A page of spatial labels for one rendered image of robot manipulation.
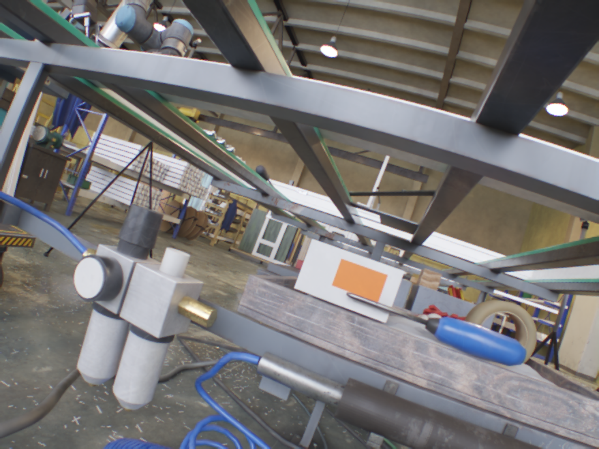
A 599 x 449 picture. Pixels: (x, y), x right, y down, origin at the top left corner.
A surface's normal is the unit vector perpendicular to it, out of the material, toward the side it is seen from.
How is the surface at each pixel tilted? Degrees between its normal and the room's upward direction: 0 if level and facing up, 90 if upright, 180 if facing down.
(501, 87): 180
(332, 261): 90
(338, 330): 90
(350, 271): 90
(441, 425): 49
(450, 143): 90
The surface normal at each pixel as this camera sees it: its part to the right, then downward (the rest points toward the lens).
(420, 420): 0.06, -0.72
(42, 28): 0.92, 0.32
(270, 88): -0.22, -0.13
